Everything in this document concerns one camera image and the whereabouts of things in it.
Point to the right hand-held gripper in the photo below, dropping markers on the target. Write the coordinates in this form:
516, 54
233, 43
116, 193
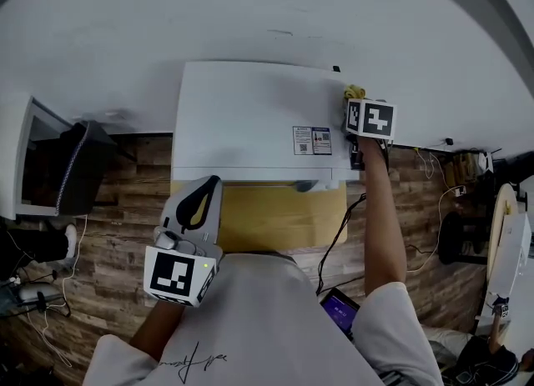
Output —
377, 119

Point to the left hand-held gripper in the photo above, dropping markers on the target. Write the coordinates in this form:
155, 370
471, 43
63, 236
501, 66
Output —
171, 276

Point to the yellow cloth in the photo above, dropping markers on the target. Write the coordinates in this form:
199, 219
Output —
354, 91

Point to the white microwave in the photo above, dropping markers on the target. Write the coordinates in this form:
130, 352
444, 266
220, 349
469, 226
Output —
242, 117

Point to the person's left forearm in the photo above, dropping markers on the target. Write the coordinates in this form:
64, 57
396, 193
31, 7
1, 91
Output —
160, 326

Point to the person's right forearm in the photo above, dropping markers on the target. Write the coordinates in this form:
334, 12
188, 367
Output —
381, 217

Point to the light wooden table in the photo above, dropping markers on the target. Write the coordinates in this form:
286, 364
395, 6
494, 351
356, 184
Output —
271, 217

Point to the brown cardboard box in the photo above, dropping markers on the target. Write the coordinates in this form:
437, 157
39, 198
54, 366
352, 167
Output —
461, 167

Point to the small white adapter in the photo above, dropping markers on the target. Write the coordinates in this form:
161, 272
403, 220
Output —
460, 191

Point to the white router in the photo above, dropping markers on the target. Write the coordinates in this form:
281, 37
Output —
486, 161

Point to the dark grey chair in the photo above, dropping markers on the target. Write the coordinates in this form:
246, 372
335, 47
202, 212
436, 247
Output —
83, 167

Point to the person's white shirt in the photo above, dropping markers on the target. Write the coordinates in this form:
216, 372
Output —
258, 326

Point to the black stool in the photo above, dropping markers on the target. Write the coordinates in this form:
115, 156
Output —
454, 238

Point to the round wooden table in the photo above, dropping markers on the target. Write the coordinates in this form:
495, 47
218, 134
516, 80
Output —
498, 217

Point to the white grey floor device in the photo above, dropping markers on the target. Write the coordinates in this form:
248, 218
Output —
37, 292

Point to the black phone with purple screen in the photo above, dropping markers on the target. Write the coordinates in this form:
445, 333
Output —
340, 311

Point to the white desk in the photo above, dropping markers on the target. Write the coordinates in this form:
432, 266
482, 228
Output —
10, 146

